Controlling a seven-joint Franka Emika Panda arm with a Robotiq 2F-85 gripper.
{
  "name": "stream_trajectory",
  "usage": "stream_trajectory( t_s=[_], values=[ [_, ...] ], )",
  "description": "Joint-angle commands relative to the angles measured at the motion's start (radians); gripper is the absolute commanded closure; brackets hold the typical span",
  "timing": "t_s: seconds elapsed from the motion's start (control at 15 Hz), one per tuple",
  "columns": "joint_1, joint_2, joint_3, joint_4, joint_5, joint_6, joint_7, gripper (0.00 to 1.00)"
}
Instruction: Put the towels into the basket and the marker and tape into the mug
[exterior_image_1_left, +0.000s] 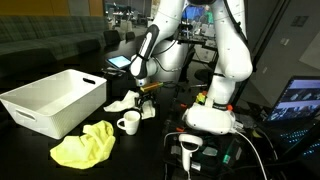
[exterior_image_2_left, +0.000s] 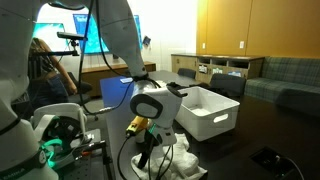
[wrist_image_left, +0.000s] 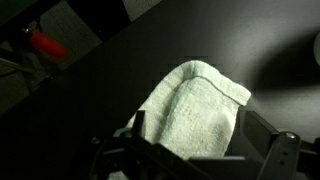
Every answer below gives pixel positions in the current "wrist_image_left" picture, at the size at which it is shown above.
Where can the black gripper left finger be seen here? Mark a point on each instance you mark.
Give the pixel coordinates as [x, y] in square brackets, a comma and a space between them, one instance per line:
[139, 123]

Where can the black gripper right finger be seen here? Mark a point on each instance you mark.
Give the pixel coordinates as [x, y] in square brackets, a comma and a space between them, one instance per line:
[260, 133]

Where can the white towel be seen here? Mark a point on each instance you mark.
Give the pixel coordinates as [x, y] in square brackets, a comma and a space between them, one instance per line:
[196, 116]

